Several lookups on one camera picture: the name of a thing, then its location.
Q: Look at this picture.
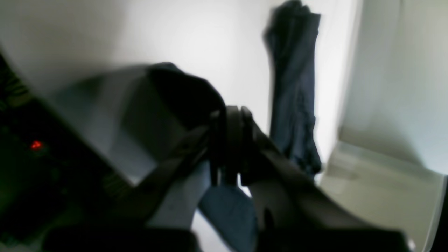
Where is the black power strip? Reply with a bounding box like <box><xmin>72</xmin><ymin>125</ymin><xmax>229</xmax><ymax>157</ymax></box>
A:
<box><xmin>1</xmin><ymin>57</ymin><xmax>131</xmax><ymax>244</ymax></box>

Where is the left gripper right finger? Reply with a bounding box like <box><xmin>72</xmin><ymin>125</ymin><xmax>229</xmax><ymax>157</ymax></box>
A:
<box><xmin>225</xmin><ymin>106</ymin><xmax>411</xmax><ymax>252</ymax></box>

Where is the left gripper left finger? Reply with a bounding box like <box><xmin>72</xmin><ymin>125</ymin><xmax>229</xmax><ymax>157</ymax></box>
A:
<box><xmin>42</xmin><ymin>111</ymin><xmax>224</xmax><ymax>252</ymax></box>

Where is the black t-shirt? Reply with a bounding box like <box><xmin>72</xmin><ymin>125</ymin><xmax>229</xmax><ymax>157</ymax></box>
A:
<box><xmin>147</xmin><ymin>0</ymin><xmax>322</xmax><ymax>252</ymax></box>

